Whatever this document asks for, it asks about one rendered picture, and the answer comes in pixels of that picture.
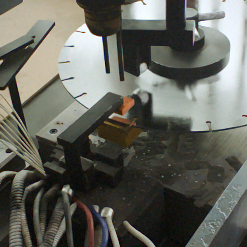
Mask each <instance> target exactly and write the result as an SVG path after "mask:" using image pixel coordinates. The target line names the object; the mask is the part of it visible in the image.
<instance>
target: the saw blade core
mask: <svg viewBox="0 0 247 247"><path fill-rule="evenodd" d="M143 3H144V4H145V5H143ZM143 3H142V2H141V1H138V2H134V3H130V4H128V5H124V6H121V11H122V19H158V18H165V0H143ZM186 8H192V9H195V10H196V11H197V12H198V13H207V12H215V11H224V12H225V18H224V19H217V20H208V21H200V22H199V25H202V26H207V27H211V28H214V29H217V30H219V31H221V32H222V33H223V34H225V35H226V36H227V37H228V39H229V40H230V42H231V54H230V56H229V58H228V60H227V61H226V62H225V63H224V64H222V65H221V66H220V67H218V68H216V69H213V70H210V71H207V72H203V73H197V74H192V75H179V74H171V73H167V72H164V71H161V70H158V69H156V68H154V67H151V69H147V70H146V71H145V73H143V74H142V75H140V76H139V77H137V76H134V75H132V74H129V73H127V72H125V71H123V72H124V78H125V81H123V82H121V81H120V76H119V65H118V52H117V38H116V34H113V35H111V36H109V37H107V40H108V51H109V61H110V74H106V68H105V64H104V53H103V43H102V37H99V36H95V35H93V34H91V33H90V31H89V30H88V28H87V26H86V24H84V25H82V26H81V27H80V28H78V29H77V30H76V32H74V33H73V34H72V35H71V36H70V37H69V38H68V40H67V41H66V42H65V44H64V46H63V48H62V50H61V52H60V54H59V58H58V73H59V76H60V79H61V81H62V84H63V86H64V87H65V89H66V90H67V91H68V93H69V94H70V95H71V96H72V97H73V98H74V99H75V100H77V102H78V103H80V104H81V105H82V106H84V107H85V108H87V109H89V108H90V107H92V106H93V105H94V104H95V103H96V102H98V100H99V99H101V98H102V96H104V95H105V94H106V93H108V92H111V93H116V94H119V95H122V96H126V97H129V98H132V99H133V100H134V102H135V104H134V105H133V106H132V107H131V108H130V109H129V110H128V112H127V113H126V114H124V115H123V116H121V115H119V114H116V113H113V114H112V115H111V116H110V117H109V118H108V119H109V120H111V118H112V117H116V118H117V119H116V121H115V122H116V123H119V124H123V125H127V126H130V124H131V123H132V122H133V119H134V118H138V119H136V120H135V122H133V124H132V127H136V128H140V129H146V130H152V131H157V132H167V133H168V129H169V124H172V125H171V130H170V132H171V133H207V132H209V127H208V126H207V124H206V123H211V124H210V126H211V130H212V132H217V131H225V130H228V129H234V128H239V127H244V126H247V120H246V119H245V118H243V116H245V117H246V118H247V1H245V0H225V2H224V0H186ZM67 62H69V63H67ZM71 79H72V80H71ZM84 94H85V95H84ZM83 95H84V96H83Z"/></svg>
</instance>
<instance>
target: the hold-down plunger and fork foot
mask: <svg viewBox="0 0 247 247"><path fill-rule="evenodd" d="M194 36H195V21H194V20H186V0H165V19H122V30H121V38H122V50H123V68H124V71H125V72H127V73H129V74H132V75H134V76H137V77H139V76H140V64H139V58H142V59H144V60H145V62H146V64H147V69H151V46H167V47H184V46H186V47H193V43H194Z"/></svg>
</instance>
